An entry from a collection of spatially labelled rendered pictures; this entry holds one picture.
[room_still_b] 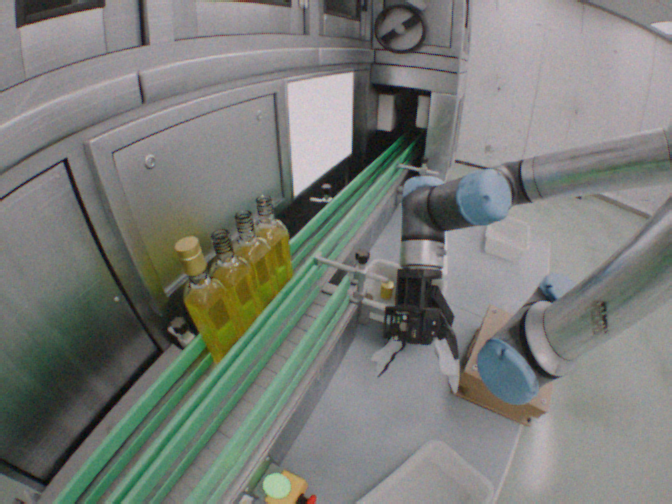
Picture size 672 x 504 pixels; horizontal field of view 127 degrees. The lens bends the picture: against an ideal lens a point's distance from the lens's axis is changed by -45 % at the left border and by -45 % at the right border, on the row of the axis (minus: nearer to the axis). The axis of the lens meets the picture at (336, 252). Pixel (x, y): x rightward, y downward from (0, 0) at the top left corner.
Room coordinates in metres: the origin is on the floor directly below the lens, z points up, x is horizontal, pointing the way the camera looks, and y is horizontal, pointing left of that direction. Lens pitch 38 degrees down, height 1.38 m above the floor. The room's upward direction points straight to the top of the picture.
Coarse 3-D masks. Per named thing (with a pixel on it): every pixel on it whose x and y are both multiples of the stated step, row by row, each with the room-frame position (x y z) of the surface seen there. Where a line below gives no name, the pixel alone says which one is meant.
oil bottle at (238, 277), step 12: (216, 264) 0.34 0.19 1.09; (240, 264) 0.34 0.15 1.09; (216, 276) 0.33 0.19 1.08; (228, 276) 0.32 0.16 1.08; (240, 276) 0.33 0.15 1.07; (252, 276) 0.36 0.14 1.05; (228, 288) 0.32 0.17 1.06; (240, 288) 0.33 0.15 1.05; (252, 288) 0.35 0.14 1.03; (240, 300) 0.32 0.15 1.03; (252, 300) 0.34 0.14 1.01; (240, 312) 0.31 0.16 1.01; (252, 312) 0.34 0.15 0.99; (240, 324) 0.32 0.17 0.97
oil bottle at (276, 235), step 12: (264, 228) 0.44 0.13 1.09; (276, 228) 0.44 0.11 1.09; (276, 240) 0.43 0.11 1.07; (288, 240) 0.46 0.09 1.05; (276, 252) 0.43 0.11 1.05; (288, 252) 0.46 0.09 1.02; (276, 264) 0.42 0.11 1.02; (288, 264) 0.45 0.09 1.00; (276, 276) 0.42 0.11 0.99; (288, 276) 0.45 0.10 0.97
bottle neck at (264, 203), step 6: (258, 198) 0.46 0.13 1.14; (264, 198) 0.47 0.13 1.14; (270, 198) 0.45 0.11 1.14; (258, 204) 0.44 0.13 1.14; (264, 204) 0.44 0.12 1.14; (270, 204) 0.45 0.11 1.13; (258, 210) 0.45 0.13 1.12; (264, 210) 0.44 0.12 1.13; (270, 210) 0.45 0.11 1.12; (258, 216) 0.45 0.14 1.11; (264, 216) 0.44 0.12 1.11; (270, 216) 0.45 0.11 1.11; (264, 222) 0.44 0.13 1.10; (270, 222) 0.44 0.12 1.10
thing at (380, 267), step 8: (376, 264) 0.65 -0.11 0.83; (384, 264) 0.64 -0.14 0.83; (392, 264) 0.64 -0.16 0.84; (376, 272) 0.65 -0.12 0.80; (384, 272) 0.64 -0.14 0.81; (392, 272) 0.63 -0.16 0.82; (368, 280) 0.60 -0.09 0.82; (392, 280) 0.63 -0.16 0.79; (432, 280) 0.58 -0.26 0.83; (440, 280) 0.57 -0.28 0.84; (368, 288) 0.60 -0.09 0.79; (376, 288) 0.61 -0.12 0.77; (440, 288) 0.56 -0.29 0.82; (376, 296) 0.58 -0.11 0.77; (392, 296) 0.58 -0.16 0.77; (368, 304) 0.49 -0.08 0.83; (376, 304) 0.49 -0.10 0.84; (384, 304) 0.55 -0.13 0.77; (392, 304) 0.55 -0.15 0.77
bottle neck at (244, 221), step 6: (246, 210) 0.42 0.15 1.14; (234, 216) 0.40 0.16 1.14; (240, 216) 0.41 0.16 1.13; (246, 216) 0.41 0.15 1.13; (252, 216) 0.41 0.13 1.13; (240, 222) 0.39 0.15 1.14; (246, 222) 0.39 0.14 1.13; (252, 222) 0.40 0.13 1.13; (240, 228) 0.39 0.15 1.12; (246, 228) 0.39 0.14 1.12; (252, 228) 0.40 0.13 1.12; (240, 234) 0.39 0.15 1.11; (246, 234) 0.39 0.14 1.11; (252, 234) 0.40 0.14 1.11; (240, 240) 0.39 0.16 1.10; (246, 240) 0.39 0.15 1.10; (252, 240) 0.39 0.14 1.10
